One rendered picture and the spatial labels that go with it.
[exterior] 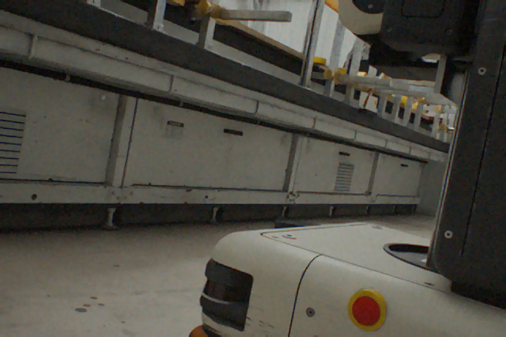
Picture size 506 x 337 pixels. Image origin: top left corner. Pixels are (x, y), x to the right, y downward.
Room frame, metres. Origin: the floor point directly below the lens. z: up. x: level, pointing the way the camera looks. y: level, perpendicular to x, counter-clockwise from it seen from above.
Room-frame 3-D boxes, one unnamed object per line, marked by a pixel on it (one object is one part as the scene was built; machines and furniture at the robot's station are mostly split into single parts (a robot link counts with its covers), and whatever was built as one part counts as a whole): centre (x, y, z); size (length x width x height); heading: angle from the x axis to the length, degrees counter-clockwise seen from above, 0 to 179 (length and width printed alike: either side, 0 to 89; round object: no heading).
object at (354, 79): (2.69, -0.40, 0.81); 0.43 x 0.03 x 0.04; 56
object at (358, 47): (2.91, -0.44, 0.90); 0.04 x 0.04 x 0.48; 56
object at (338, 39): (2.70, -0.30, 0.90); 0.04 x 0.04 x 0.48; 56
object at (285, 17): (1.85, 0.16, 0.84); 0.43 x 0.03 x 0.04; 56
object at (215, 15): (1.89, 0.24, 0.84); 0.14 x 0.06 x 0.05; 146
